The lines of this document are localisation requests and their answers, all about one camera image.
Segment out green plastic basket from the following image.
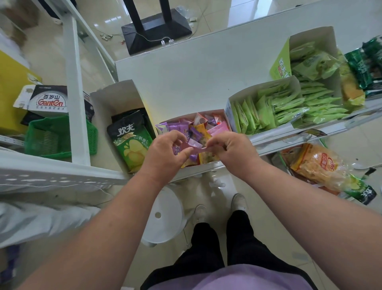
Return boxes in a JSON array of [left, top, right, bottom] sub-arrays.
[[24, 115, 98, 159]]

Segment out pile of assorted wrapped candies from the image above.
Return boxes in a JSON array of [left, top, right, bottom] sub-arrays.
[[156, 113, 230, 168]]

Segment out black potato chip bag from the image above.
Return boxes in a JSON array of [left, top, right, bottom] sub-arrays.
[[111, 108, 156, 141]]

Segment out person's right hand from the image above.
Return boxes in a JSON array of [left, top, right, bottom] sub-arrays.
[[205, 132, 264, 179]]

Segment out white box holding candies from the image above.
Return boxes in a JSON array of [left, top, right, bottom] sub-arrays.
[[155, 109, 233, 177]]

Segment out green chip bag, clear window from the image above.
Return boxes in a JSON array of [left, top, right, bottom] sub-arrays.
[[343, 175, 377, 206]]

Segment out purple candy wrapper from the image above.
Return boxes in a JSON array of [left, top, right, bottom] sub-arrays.
[[187, 143, 213, 156]]

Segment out yellow cardboard box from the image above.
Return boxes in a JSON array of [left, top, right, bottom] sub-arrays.
[[0, 50, 43, 135]]

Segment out person's left hand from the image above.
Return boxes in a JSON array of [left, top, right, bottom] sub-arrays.
[[141, 130, 194, 183]]

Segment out person's left forearm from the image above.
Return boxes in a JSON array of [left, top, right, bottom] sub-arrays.
[[16, 172, 172, 290]]

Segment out orange snack bag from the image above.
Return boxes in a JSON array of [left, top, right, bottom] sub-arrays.
[[290, 143, 354, 192]]

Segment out white box holding chip bags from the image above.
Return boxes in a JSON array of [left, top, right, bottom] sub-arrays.
[[90, 79, 157, 174]]

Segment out pile of light green packets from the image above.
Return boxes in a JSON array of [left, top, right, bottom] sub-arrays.
[[276, 41, 350, 126]]

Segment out person's purple shirt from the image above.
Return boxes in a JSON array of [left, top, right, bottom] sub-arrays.
[[149, 264, 314, 290]]

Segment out person's right white shoe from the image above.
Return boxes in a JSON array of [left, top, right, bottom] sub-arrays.
[[231, 193, 249, 213]]

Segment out black stand base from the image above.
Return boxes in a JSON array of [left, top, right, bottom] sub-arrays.
[[121, 0, 193, 56]]

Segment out green potato chip bag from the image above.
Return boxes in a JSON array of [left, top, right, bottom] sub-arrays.
[[107, 111, 153, 174]]

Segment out yellow snack bag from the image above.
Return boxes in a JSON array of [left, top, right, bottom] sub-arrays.
[[337, 50, 366, 106]]

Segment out large white and green box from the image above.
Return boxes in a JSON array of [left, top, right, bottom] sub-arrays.
[[269, 26, 344, 127]]

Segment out person's right forearm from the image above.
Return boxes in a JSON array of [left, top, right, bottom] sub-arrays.
[[237, 163, 382, 290]]

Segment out person's white shoe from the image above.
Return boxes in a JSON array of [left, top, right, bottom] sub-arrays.
[[231, 193, 249, 213], [192, 204, 210, 225]]

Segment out black and white carton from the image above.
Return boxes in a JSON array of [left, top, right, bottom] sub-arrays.
[[13, 84, 95, 121]]

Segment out person's left white shoe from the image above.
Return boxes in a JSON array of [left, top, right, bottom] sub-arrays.
[[192, 204, 210, 225]]

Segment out small white box, green packets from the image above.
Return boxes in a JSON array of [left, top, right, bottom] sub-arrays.
[[225, 75, 302, 137]]

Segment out row of light green packets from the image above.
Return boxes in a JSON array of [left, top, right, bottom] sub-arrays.
[[233, 82, 300, 134]]

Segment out white metal shelf frame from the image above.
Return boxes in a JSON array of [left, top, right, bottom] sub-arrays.
[[0, 0, 129, 195]]

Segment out dark green snack bag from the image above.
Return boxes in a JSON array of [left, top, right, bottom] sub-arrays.
[[362, 35, 382, 97], [344, 48, 373, 90]]

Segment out white plastic stool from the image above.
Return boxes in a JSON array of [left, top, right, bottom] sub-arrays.
[[141, 185, 187, 248]]

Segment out white cloth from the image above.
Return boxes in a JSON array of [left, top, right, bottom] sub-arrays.
[[0, 202, 102, 249]]

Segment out person's black trousers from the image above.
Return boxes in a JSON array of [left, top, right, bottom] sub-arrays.
[[140, 210, 317, 290]]

